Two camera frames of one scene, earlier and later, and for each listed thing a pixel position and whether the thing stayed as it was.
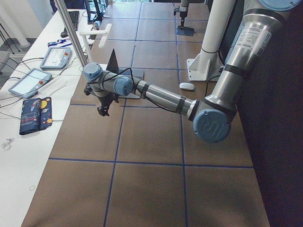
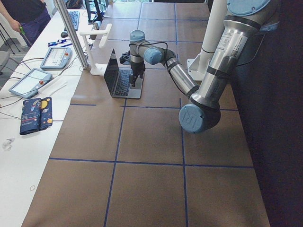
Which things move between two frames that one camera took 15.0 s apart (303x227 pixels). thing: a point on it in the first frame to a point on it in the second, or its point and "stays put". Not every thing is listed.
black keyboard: (74, 15) stays put
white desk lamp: (105, 33) stays put
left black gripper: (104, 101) to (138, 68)
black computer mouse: (64, 34) stays put
